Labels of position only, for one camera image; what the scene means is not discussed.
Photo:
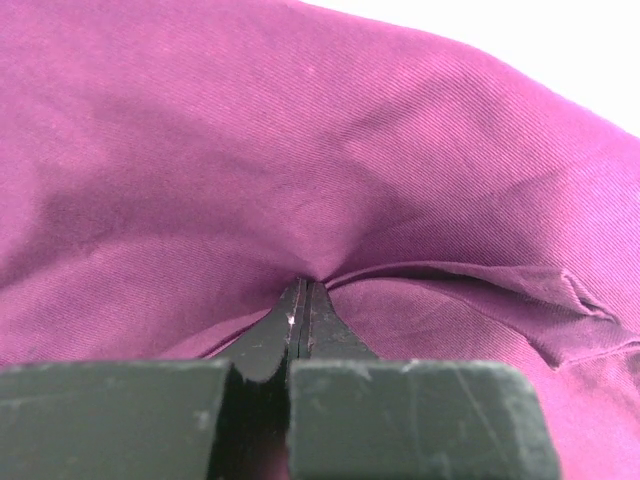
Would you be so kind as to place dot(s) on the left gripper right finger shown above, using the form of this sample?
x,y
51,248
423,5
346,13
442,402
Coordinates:
x,y
354,416

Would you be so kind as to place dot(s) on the purple surgical drape cloth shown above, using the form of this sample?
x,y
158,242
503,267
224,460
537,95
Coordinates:
x,y
168,167

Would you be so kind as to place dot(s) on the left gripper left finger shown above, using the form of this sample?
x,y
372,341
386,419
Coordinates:
x,y
220,418

